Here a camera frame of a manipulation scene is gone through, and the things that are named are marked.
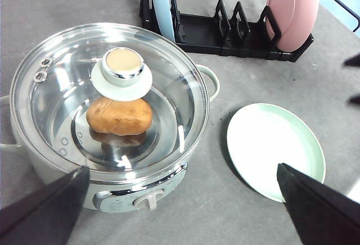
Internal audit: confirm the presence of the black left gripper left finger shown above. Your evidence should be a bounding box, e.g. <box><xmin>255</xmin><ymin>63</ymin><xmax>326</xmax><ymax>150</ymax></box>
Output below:
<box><xmin>0</xmin><ymin>165</ymin><xmax>90</xmax><ymax>245</ymax></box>

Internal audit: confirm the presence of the brown potato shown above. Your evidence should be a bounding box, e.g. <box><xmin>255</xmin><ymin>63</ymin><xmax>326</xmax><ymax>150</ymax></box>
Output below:
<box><xmin>87</xmin><ymin>98</ymin><xmax>153</xmax><ymax>135</ymax></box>

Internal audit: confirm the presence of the glass steamer lid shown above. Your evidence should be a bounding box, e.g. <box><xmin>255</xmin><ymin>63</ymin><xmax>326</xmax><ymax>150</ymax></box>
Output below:
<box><xmin>9</xmin><ymin>22</ymin><xmax>210</xmax><ymax>179</ymax></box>

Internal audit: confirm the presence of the pink plate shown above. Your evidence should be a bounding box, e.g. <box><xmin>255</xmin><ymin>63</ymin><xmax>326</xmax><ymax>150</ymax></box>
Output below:
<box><xmin>266</xmin><ymin>0</ymin><xmax>320</xmax><ymax>52</ymax></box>

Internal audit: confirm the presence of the black plate rack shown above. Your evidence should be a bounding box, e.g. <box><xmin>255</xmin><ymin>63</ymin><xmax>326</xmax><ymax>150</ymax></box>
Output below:
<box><xmin>140</xmin><ymin>0</ymin><xmax>314</xmax><ymax>62</ymax></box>

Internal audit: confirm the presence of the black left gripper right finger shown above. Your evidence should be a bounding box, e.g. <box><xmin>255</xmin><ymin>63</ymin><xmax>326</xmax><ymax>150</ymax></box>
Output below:
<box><xmin>277</xmin><ymin>163</ymin><xmax>360</xmax><ymax>245</ymax></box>

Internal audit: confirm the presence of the blue plate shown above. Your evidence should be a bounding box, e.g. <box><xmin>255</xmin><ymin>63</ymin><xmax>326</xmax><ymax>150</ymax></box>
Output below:
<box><xmin>152</xmin><ymin>0</ymin><xmax>175</xmax><ymax>42</ymax></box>

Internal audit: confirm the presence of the green plate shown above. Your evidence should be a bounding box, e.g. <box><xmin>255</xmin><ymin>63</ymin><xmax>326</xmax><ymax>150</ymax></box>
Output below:
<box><xmin>227</xmin><ymin>103</ymin><xmax>326</xmax><ymax>203</ymax></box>

